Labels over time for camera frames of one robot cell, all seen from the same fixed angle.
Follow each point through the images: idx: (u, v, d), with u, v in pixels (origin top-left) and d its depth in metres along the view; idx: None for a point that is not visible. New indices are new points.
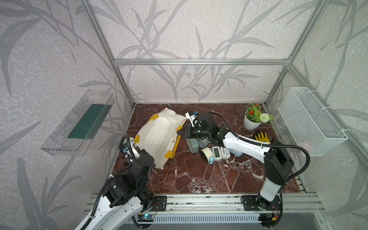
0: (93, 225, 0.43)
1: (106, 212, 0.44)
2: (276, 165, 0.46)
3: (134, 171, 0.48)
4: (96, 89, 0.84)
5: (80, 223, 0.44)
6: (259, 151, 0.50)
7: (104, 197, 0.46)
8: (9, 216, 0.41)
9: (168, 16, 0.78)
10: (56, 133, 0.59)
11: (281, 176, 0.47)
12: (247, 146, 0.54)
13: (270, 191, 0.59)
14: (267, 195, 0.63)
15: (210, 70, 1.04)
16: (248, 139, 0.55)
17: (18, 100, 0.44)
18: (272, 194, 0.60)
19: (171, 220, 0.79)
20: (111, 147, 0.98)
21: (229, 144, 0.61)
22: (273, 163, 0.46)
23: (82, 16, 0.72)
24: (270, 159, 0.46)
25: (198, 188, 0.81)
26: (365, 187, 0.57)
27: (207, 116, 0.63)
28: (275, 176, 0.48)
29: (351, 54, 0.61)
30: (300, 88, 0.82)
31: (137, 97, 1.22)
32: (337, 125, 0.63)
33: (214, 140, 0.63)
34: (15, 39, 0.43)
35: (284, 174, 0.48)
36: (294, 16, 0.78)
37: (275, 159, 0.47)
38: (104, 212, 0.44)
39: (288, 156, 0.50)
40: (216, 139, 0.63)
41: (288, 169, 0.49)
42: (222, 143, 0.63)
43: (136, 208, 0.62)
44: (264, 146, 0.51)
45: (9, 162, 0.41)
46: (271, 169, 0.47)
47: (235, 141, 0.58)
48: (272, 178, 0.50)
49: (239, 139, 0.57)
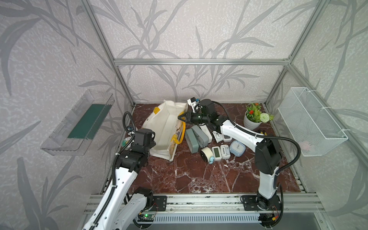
0: (117, 194, 0.43)
1: (127, 177, 0.46)
2: (266, 154, 0.50)
3: (140, 139, 0.53)
4: (97, 89, 0.84)
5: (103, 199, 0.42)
6: (253, 141, 0.53)
7: (119, 168, 0.47)
8: (9, 215, 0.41)
9: (168, 16, 0.78)
10: (56, 133, 0.59)
11: (268, 164, 0.51)
12: (240, 134, 0.57)
13: (265, 187, 0.62)
14: (265, 192, 0.64)
15: (210, 70, 1.04)
16: (245, 128, 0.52)
17: (18, 100, 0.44)
18: (269, 189, 0.61)
19: (171, 220, 0.79)
20: (111, 147, 0.98)
21: (226, 132, 0.64)
22: (263, 153, 0.49)
23: (82, 16, 0.72)
24: (262, 148, 0.49)
25: (198, 188, 0.81)
26: (365, 187, 0.57)
27: (208, 102, 0.66)
28: (264, 166, 0.52)
29: (351, 54, 0.61)
30: (300, 88, 0.82)
31: (138, 97, 1.22)
32: (337, 126, 0.63)
33: (212, 126, 0.66)
34: (15, 39, 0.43)
35: (271, 163, 0.52)
36: (294, 16, 0.78)
37: (266, 149, 0.50)
38: (125, 178, 0.46)
39: (278, 148, 0.53)
40: (214, 125, 0.66)
41: (275, 161, 0.53)
42: (219, 129, 0.66)
43: (142, 202, 0.62)
44: (258, 136, 0.54)
45: (9, 162, 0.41)
46: (261, 158, 0.51)
47: (231, 129, 0.60)
48: (261, 167, 0.53)
49: (236, 127, 0.60)
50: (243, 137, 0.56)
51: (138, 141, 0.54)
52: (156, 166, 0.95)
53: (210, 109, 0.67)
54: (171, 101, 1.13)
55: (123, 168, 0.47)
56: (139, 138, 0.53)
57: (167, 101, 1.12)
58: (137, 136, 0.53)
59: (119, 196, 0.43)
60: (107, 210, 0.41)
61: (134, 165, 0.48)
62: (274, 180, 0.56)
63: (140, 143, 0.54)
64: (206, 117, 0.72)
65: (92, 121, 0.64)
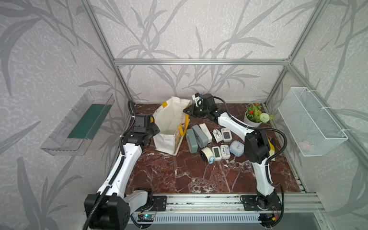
0: (127, 164, 0.47)
1: (134, 149, 0.51)
2: (253, 143, 0.56)
3: (140, 121, 0.59)
4: (97, 89, 0.84)
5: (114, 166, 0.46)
6: (244, 131, 0.59)
7: (126, 144, 0.52)
8: (9, 215, 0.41)
9: (168, 16, 0.78)
10: (56, 133, 0.59)
11: (255, 153, 0.56)
12: (235, 125, 0.63)
13: (260, 181, 0.64)
14: (262, 189, 0.65)
15: (210, 70, 1.04)
16: (239, 120, 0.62)
17: (18, 100, 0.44)
18: (263, 185, 0.64)
19: (171, 220, 0.79)
20: (112, 147, 0.99)
21: (223, 122, 0.70)
22: (250, 142, 0.55)
23: (82, 16, 0.72)
24: (250, 137, 0.55)
25: (198, 188, 0.81)
26: (365, 187, 0.57)
27: (208, 96, 0.73)
28: (251, 155, 0.58)
29: (351, 54, 0.61)
30: (301, 88, 0.82)
31: (138, 97, 1.22)
32: (337, 126, 0.63)
33: (211, 117, 0.73)
34: (15, 39, 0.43)
35: (258, 152, 0.57)
36: (294, 16, 0.78)
37: (253, 139, 0.56)
38: (132, 150, 0.51)
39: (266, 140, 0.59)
40: (213, 116, 0.73)
41: (262, 152, 0.58)
42: (216, 120, 0.72)
43: (143, 195, 0.63)
44: (248, 128, 0.60)
45: (9, 162, 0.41)
46: (249, 148, 0.57)
47: (227, 120, 0.67)
48: (248, 156, 0.60)
49: (232, 119, 0.66)
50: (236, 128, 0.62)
51: (139, 122, 0.59)
52: (156, 166, 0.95)
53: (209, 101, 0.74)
54: (177, 98, 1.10)
55: (131, 143, 0.53)
56: (140, 120, 0.59)
57: (174, 97, 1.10)
58: (138, 119, 0.59)
59: (128, 165, 0.48)
60: (119, 175, 0.44)
61: (140, 142, 0.54)
62: (265, 171, 0.62)
63: (142, 125, 0.59)
64: (206, 109, 0.79)
65: (92, 121, 0.64)
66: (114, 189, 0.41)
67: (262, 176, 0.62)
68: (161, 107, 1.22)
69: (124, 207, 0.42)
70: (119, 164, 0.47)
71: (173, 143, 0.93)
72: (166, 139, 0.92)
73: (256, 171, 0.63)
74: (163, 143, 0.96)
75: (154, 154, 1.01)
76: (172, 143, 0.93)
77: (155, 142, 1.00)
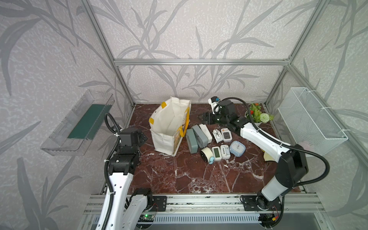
0: (117, 201, 0.42)
1: (124, 181, 0.45)
2: (291, 166, 0.45)
3: (126, 140, 0.51)
4: (97, 89, 0.84)
5: (104, 207, 0.41)
6: (278, 149, 0.48)
7: (113, 174, 0.46)
8: (9, 215, 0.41)
9: (168, 16, 0.78)
10: (56, 133, 0.59)
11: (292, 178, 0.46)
12: (265, 141, 0.52)
13: (271, 191, 0.61)
14: (269, 195, 0.63)
15: (210, 70, 1.04)
16: (269, 135, 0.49)
17: (18, 100, 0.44)
18: (272, 193, 0.60)
19: (171, 220, 0.79)
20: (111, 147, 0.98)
21: (247, 135, 0.59)
22: (288, 164, 0.44)
23: (82, 16, 0.72)
24: (286, 159, 0.45)
25: (198, 188, 0.81)
26: (365, 187, 0.57)
27: (228, 102, 0.64)
28: (284, 178, 0.48)
29: (351, 54, 0.61)
30: (300, 88, 0.82)
31: (138, 97, 1.22)
32: (337, 126, 0.63)
33: (231, 127, 0.63)
34: (15, 39, 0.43)
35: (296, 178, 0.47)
36: (294, 16, 0.78)
37: (292, 161, 0.45)
38: (122, 182, 0.45)
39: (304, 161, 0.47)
40: (234, 126, 0.62)
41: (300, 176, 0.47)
42: (238, 131, 0.62)
43: (143, 201, 0.63)
44: (283, 145, 0.49)
45: (9, 162, 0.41)
46: (284, 170, 0.46)
47: (253, 132, 0.56)
48: (281, 178, 0.49)
49: (259, 132, 0.56)
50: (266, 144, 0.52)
51: (125, 140, 0.51)
52: (156, 166, 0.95)
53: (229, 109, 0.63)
54: (176, 98, 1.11)
55: (118, 172, 0.46)
56: (126, 139, 0.51)
57: (174, 97, 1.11)
58: (123, 137, 0.50)
59: (119, 201, 0.42)
60: (112, 217, 0.40)
61: (129, 166, 0.47)
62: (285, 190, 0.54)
63: (129, 144, 0.51)
64: (225, 118, 0.69)
65: (93, 121, 0.64)
66: None
67: (279, 190, 0.56)
68: (160, 108, 1.22)
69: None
70: (109, 204, 0.41)
71: (172, 144, 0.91)
72: (166, 140, 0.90)
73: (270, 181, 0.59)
74: (161, 143, 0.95)
75: (154, 154, 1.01)
76: (170, 143, 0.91)
77: (154, 142, 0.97)
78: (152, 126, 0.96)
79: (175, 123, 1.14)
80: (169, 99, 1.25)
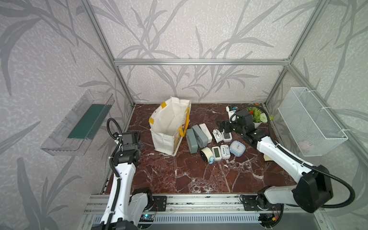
0: (124, 184, 0.46)
1: (129, 168, 0.50)
2: (313, 190, 0.41)
3: (128, 138, 0.58)
4: (97, 89, 0.84)
5: (111, 193, 0.44)
6: (298, 169, 0.45)
7: (119, 165, 0.51)
8: (9, 215, 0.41)
9: (168, 16, 0.78)
10: (56, 133, 0.59)
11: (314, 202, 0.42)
12: (284, 157, 0.49)
13: (275, 196, 0.59)
14: (270, 197, 0.63)
15: (210, 70, 1.04)
16: (290, 153, 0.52)
17: (18, 100, 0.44)
18: (275, 199, 0.60)
19: (171, 220, 0.79)
20: (112, 147, 0.99)
21: (265, 149, 0.55)
22: (309, 186, 0.41)
23: (82, 16, 0.72)
24: (309, 182, 0.41)
25: (198, 188, 0.81)
26: (365, 187, 0.57)
27: (246, 114, 0.62)
28: (305, 201, 0.43)
29: (351, 54, 0.61)
30: (300, 88, 0.82)
31: (138, 97, 1.22)
32: (337, 126, 0.63)
33: (247, 138, 0.60)
34: (15, 39, 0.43)
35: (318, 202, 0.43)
36: (294, 16, 0.78)
37: (314, 183, 0.41)
38: (127, 169, 0.50)
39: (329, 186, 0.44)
40: (251, 138, 0.60)
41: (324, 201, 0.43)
42: (254, 143, 0.59)
43: (143, 198, 0.63)
44: (304, 166, 0.45)
45: (9, 162, 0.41)
46: (304, 192, 0.42)
47: (271, 147, 0.54)
48: (302, 201, 0.44)
49: (277, 147, 0.53)
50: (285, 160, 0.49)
51: (127, 139, 0.58)
52: (156, 166, 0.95)
53: (247, 120, 0.61)
54: (176, 98, 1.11)
55: (122, 163, 0.51)
56: (128, 138, 0.58)
57: (174, 97, 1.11)
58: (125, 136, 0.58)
59: (126, 185, 0.47)
60: (120, 198, 0.43)
61: (132, 159, 0.53)
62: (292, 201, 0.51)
63: (131, 142, 0.59)
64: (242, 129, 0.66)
65: (92, 121, 0.64)
66: (118, 213, 0.40)
67: (285, 201, 0.55)
68: (160, 108, 1.22)
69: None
70: (116, 188, 0.45)
71: (172, 143, 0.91)
72: (166, 140, 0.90)
73: (280, 191, 0.56)
74: (162, 143, 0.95)
75: (154, 154, 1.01)
76: (170, 143, 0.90)
77: (154, 142, 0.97)
78: (152, 126, 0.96)
79: (175, 123, 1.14)
80: (169, 99, 1.25)
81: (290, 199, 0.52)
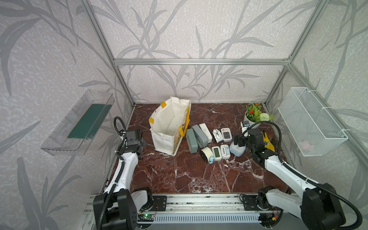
0: (128, 166, 0.52)
1: (132, 155, 0.56)
2: (316, 206, 0.41)
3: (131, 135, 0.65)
4: (97, 89, 0.84)
5: (116, 172, 0.49)
6: (302, 185, 0.45)
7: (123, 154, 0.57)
8: (9, 215, 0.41)
9: (168, 16, 0.78)
10: (56, 133, 0.59)
11: (320, 220, 0.41)
12: (289, 174, 0.50)
13: (277, 200, 0.59)
14: (271, 200, 0.62)
15: (210, 70, 1.04)
16: (295, 170, 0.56)
17: (18, 100, 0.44)
18: (277, 203, 0.60)
19: (171, 220, 0.79)
20: (111, 147, 0.98)
21: (271, 166, 0.58)
22: (313, 201, 0.41)
23: (82, 16, 0.72)
24: (312, 196, 0.41)
25: (198, 188, 0.81)
26: (365, 187, 0.57)
27: (258, 133, 0.65)
28: (313, 221, 0.41)
29: (351, 54, 0.61)
30: (301, 88, 0.82)
31: (138, 97, 1.22)
32: (337, 126, 0.63)
33: (256, 157, 0.64)
34: (15, 39, 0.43)
35: (326, 222, 0.41)
36: (294, 16, 0.78)
37: (317, 199, 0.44)
38: (131, 157, 0.56)
39: (339, 208, 0.42)
40: (258, 157, 0.63)
41: (332, 222, 0.41)
42: (261, 162, 0.62)
43: (143, 195, 0.64)
44: (308, 182, 0.46)
45: (9, 162, 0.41)
46: (309, 209, 0.42)
47: (277, 165, 0.56)
48: (310, 222, 0.42)
49: (282, 165, 0.55)
50: (290, 177, 0.50)
51: (131, 135, 0.65)
52: (156, 166, 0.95)
53: (257, 140, 0.64)
54: (176, 98, 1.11)
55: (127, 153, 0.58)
56: (132, 134, 0.65)
57: (174, 97, 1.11)
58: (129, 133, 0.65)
59: (129, 167, 0.52)
60: (123, 176, 0.48)
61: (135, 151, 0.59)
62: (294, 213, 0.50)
63: (133, 138, 0.65)
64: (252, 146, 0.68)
65: (92, 121, 0.64)
66: (120, 186, 0.44)
67: (285, 208, 0.55)
68: (160, 108, 1.22)
69: (131, 205, 0.42)
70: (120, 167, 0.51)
71: (172, 143, 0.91)
72: (166, 140, 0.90)
73: (285, 200, 0.55)
74: (162, 143, 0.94)
75: (154, 154, 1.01)
76: (170, 143, 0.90)
77: (154, 142, 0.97)
78: (152, 126, 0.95)
79: (175, 123, 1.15)
80: (169, 99, 1.25)
81: (293, 210, 0.51)
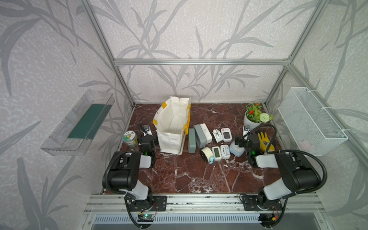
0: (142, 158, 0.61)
1: (147, 158, 0.68)
2: (284, 161, 0.50)
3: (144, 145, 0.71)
4: (97, 89, 0.84)
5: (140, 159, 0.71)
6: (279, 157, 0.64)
7: (143, 158, 0.63)
8: (9, 215, 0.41)
9: (168, 16, 0.78)
10: (56, 133, 0.59)
11: (287, 169, 0.48)
12: (271, 155, 0.59)
13: (271, 187, 0.61)
14: (269, 193, 0.63)
15: (210, 70, 1.04)
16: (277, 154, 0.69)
17: (18, 100, 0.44)
18: (275, 194, 0.60)
19: (171, 220, 0.79)
20: (111, 147, 0.98)
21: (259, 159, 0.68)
22: (280, 157, 0.51)
23: (82, 16, 0.72)
24: (279, 154, 0.52)
25: (198, 188, 0.81)
26: (365, 187, 0.57)
27: (257, 140, 0.73)
28: (287, 176, 0.48)
29: (351, 54, 0.61)
30: (300, 88, 0.82)
31: (138, 97, 1.22)
32: (337, 126, 0.63)
33: (251, 160, 0.73)
34: (15, 39, 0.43)
35: (293, 170, 0.48)
36: (294, 16, 0.78)
37: (283, 155, 0.51)
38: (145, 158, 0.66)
39: (308, 165, 0.49)
40: (252, 160, 0.73)
41: (301, 171, 0.48)
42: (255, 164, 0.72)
43: (144, 190, 0.65)
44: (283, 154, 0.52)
45: (9, 162, 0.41)
46: (281, 166, 0.50)
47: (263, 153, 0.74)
48: (287, 179, 0.48)
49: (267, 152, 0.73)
50: (270, 155, 0.60)
51: (145, 147, 0.72)
52: (156, 166, 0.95)
53: (255, 145, 0.73)
54: (176, 98, 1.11)
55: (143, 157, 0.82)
56: (146, 145, 0.71)
57: (173, 97, 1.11)
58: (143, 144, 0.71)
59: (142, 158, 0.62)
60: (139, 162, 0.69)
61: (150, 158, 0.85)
62: (287, 193, 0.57)
63: (147, 147, 0.72)
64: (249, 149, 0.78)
65: (92, 122, 0.64)
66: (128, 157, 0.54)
67: (280, 191, 0.56)
68: (161, 108, 1.22)
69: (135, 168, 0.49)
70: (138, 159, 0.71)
71: (179, 142, 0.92)
72: (173, 139, 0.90)
73: (277, 182, 0.57)
74: (168, 143, 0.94)
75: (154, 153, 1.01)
76: (178, 142, 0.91)
77: (160, 144, 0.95)
78: (156, 127, 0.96)
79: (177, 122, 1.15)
80: (169, 99, 1.25)
81: (283, 189, 0.53)
